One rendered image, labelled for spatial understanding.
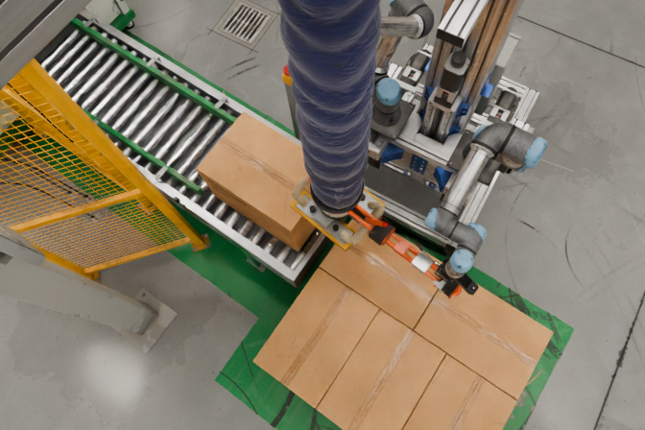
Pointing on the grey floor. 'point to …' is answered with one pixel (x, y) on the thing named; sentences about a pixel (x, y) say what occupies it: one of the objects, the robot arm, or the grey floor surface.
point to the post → (291, 104)
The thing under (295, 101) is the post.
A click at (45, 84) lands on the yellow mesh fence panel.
